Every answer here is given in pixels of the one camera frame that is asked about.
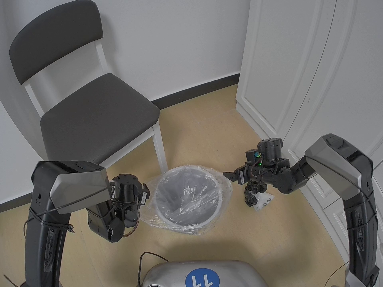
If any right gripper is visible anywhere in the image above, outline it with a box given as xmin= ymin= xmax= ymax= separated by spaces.
xmin=235 ymin=165 xmax=270 ymax=185

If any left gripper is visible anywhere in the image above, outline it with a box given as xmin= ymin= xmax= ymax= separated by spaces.
xmin=138 ymin=184 xmax=151 ymax=207

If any black plastic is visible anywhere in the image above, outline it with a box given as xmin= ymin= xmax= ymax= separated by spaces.
xmin=243 ymin=181 xmax=268 ymax=207

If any clear plastic bag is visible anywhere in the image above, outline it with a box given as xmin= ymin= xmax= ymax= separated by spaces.
xmin=144 ymin=162 xmax=234 ymax=235

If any clear printed wrapper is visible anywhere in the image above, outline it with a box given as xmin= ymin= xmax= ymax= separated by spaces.
xmin=253 ymin=192 xmax=275 ymax=212

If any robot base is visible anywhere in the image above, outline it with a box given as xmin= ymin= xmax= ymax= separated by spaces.
xmin=141 ymin=260 xmax=270 ymax=287

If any white trash bin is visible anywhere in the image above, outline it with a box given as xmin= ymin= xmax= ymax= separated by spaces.
xmin=156 ymin=166 xmax=223 ymax=228

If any grey padded white chair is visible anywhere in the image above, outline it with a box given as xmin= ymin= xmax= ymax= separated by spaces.
xmin=9 ymin=0 xmax=168 ymax=174

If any white wardrobe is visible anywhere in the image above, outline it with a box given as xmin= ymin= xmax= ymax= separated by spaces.
xmin=235 ymin=0 xmax=383 ymax=280

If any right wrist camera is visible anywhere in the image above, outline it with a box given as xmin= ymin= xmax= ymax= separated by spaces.
xmin=246 ymin=150 xmax=264 ymax=167

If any black cable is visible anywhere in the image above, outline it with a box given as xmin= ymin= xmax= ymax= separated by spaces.
xmin=326 ymin=261 xmax=351 ymax=287
xmin=137 ymin=251 xmax=169 ymax=287

